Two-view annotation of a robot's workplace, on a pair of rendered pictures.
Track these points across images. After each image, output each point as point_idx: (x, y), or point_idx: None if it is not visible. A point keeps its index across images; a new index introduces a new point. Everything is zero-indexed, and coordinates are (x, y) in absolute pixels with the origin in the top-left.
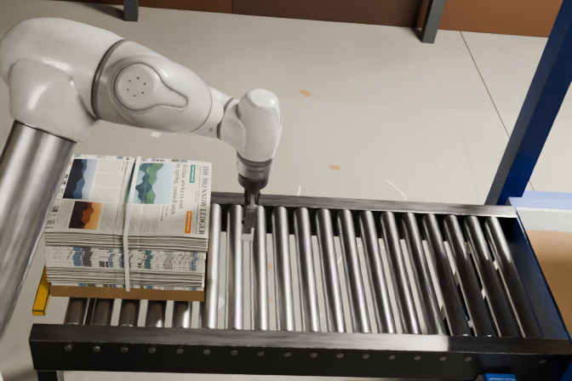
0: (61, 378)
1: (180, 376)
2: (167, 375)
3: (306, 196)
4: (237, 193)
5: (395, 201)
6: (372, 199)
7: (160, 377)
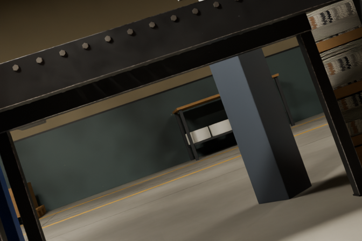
0: (304, 51)
1: (340, 238)
2: (354, 233)
3: (144, 19)
4: None
5: (49, 48)
6: (74, 40)
7: (359, 229)
